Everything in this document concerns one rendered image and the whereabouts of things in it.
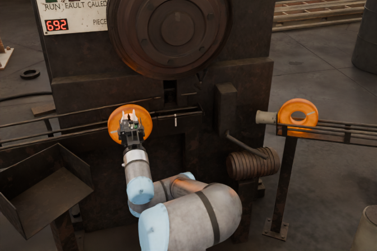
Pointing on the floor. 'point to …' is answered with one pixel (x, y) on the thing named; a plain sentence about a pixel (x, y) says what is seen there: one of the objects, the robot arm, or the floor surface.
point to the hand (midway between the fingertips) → (128, 114)
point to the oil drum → (368, 33)
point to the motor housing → (248, 182)
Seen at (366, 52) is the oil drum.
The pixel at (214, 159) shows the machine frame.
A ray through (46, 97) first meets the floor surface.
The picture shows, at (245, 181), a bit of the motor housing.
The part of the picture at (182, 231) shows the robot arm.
